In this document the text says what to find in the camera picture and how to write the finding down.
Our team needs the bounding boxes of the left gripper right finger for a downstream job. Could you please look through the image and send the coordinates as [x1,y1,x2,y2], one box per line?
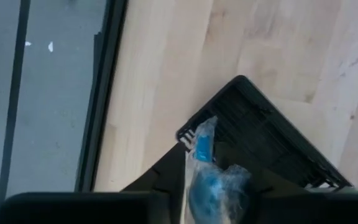
[213,142,358,224]

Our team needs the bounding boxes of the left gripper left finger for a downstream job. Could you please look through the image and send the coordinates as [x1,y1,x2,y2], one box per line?
[0,142,186,224]

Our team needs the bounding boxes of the black wire caddy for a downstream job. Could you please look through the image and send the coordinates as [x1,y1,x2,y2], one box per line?
[175,74,353,191]

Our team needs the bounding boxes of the blue toothbrush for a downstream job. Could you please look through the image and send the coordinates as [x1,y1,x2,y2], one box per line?
[183,115,252,224]

